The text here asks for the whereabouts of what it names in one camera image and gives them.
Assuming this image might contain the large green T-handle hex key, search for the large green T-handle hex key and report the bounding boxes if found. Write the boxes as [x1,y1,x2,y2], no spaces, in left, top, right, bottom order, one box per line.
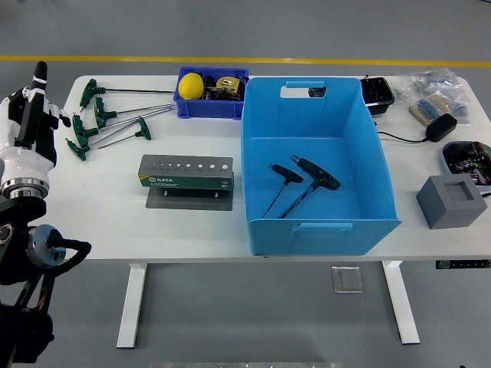
[278,154,342,220]

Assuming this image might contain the black plastic tray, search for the black plastic tray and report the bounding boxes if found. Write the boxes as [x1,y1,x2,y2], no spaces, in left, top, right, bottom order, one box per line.
[360,77,396,117]

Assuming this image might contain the black table control panel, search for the black table control panel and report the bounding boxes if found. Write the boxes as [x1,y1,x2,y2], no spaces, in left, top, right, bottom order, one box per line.
[435,259,491,270]

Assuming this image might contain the short green T-handle hex key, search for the short green T-handle hex key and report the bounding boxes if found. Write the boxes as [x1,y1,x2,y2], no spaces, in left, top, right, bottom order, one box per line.
[262,163,305,220]

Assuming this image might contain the dark electronic parts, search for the dark electronic parts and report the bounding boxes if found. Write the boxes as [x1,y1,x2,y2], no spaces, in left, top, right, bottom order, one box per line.
[448,142,491,185]

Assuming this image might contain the black power adapter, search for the black power adapter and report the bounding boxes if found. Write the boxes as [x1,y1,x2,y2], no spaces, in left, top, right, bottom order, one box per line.
[425,113,459,143]

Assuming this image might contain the grey block with square recess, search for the grey block with square recess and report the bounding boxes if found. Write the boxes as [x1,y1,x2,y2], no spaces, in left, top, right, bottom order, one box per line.
[416,175,489,230]

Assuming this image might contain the black adapter cord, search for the black adapter cord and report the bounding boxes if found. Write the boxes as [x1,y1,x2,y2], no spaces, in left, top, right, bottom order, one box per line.
[372,119,430,143]

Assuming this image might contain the taped resistor bundle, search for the taped resistor bundle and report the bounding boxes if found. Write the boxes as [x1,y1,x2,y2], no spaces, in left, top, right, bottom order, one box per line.
[408,94,452,126]

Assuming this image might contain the grey green hex key stand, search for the grey green hex key stand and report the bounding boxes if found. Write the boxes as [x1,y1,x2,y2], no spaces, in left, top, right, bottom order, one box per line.
[137,154,235,212]

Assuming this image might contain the yellow tape measure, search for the yellow tape measure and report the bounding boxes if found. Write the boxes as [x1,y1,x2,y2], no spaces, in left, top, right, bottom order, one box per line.
[216,75,249,93]

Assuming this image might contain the dark blue plastic bin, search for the dark blue plastic bin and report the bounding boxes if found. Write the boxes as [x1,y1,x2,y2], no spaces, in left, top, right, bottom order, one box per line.
[173,66,250,120]

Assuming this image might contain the silver floor hatch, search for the silver floor hatch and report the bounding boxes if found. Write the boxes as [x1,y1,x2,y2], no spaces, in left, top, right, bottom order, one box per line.
[331,265,364,294]

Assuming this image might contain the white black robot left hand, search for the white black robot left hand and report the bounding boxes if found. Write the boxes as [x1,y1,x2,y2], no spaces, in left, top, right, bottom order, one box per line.
[0,61,73,183]

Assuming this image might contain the grey blue parts tray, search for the grey blue parts tray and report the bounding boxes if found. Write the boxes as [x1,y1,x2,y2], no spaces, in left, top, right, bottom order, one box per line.
[441,140,491,187]

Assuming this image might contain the white table leg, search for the white table leg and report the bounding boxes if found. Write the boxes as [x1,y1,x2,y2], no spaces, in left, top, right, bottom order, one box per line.
[381,260,421,345]
[116,262,149,350]

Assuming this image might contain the large light blue folding box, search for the large light blue folding box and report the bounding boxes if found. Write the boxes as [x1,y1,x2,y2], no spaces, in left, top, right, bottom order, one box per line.
[240,76,403,257]

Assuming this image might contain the yellow ball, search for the yellow ball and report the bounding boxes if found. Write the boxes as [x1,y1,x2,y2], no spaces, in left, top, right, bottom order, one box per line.
[178,72,206,100]

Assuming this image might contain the clear plastic parts bag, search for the clear plastic parts bag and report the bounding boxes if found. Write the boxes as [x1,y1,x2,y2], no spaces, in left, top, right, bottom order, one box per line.
[393,67,472,124]

